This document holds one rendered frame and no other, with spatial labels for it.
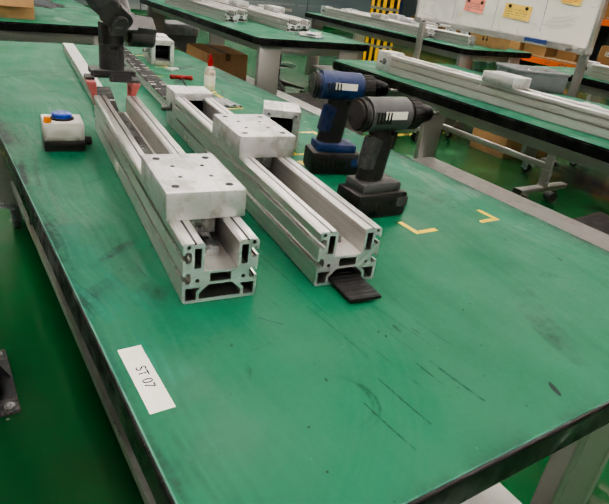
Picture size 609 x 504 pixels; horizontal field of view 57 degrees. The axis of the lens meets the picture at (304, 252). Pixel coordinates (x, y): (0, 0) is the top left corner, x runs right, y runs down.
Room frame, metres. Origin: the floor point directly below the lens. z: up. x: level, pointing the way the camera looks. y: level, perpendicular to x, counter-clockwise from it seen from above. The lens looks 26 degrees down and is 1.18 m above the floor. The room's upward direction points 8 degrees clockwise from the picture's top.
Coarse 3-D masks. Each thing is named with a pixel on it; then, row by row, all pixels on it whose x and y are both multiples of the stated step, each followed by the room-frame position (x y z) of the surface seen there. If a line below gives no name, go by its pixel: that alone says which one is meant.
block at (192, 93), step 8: (168, 88) 1.46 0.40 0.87; (176, 88) 1.45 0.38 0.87; (184, 88) 1.47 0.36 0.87; (192, 88) 1.48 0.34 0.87; (200, 88) 1.49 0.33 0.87; (168, 96) 1.46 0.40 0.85; (176, 96) 1.40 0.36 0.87; (184, 96) 1.41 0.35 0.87; (192, 96) 1.42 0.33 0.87; (200, 96) 1.43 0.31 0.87; (208, 96) 1.44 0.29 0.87; (168, 104) 1.46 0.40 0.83; (200, 104) 1.45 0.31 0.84; (168, 112) 1.46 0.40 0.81; (168, 120) 1.46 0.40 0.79
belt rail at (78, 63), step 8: (64, 48) 2.28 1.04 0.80; (72, 48) 2.24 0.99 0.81; (72, 56) 2.07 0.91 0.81; (80, 56) 2.09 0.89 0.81; (72, 64) 2.03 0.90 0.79; (80, 64) 1.94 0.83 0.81; (80, 72) 1.81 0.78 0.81; (88, 72) 1.83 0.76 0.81; (80, 80) 1.82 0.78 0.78; (96, 80) 1.72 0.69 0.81
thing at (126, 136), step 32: (96, 96) 1.30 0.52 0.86; (128, 96) 1.34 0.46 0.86; (96, 128) 1.29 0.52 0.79; (128, 128) 1.17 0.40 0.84; (160, 128) 1.10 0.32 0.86; (128, 160) 0.93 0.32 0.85; (128, 192) 0.93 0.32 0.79; (160, 224) 0.72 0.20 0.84; (224, 224) 0.70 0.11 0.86; (160, 256) 0.71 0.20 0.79; (192, 256) 0.62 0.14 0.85; (224, 256) 0.67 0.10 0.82; (256, 256) 0.66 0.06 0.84; (192, 288) 0.63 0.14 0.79; (224, 288) 0.65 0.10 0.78
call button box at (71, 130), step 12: (60, 120) 1.14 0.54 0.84; (72, 120) 1.16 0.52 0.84; (48, 132) 1.12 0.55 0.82; (60, 132) 1.13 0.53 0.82; (72, 132) 1.14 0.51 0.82; (84, 132) 1.15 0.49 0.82; (48, 144) 1.11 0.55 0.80; (60, 144) 1.13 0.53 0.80; (72, 144) 1.14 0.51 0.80; (84, 144) 1.15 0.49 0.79
